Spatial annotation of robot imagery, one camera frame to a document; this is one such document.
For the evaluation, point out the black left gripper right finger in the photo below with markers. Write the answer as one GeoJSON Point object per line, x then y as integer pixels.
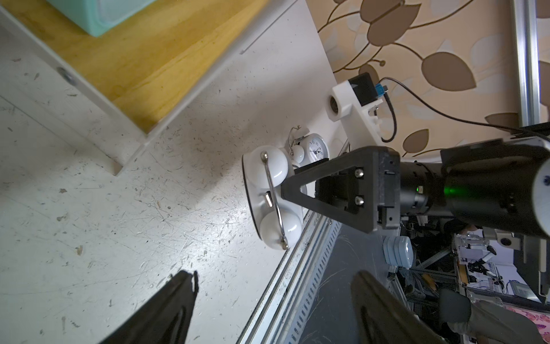
{"type": "Point", "coordinates": [381, 318]}

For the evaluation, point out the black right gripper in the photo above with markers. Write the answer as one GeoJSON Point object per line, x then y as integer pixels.
{"type": "Point", "coordinates": [368, 189]}

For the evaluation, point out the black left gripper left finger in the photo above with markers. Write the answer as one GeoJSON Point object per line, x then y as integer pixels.
{"type": "Point", "coordinates": [166, 317]}

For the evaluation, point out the white round clock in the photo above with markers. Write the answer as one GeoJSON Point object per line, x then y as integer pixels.
{"type": "Point", "coordinates": [278, 222]}
{"type": "Point", "coordinates": [305, 147]}

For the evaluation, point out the teal square alarm clock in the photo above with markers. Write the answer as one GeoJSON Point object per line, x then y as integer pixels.
{"type": "Point", "coordinates": [97, 17]}

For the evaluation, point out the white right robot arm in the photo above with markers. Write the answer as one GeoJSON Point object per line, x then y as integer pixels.
{"type": "Point", "coordinates": [496, 184]}

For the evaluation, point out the wooden two-tier shelf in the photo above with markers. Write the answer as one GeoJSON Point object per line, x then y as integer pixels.
{"type": "Point", "coordinates": [110, 97]}

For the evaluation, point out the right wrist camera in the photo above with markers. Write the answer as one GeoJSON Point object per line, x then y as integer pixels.
{"type": "Point", "coordinates": [351, 104]}

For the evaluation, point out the metal rail base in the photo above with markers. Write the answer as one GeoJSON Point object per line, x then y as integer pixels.
{"type": "Point", "coordinates": [283, 310]}

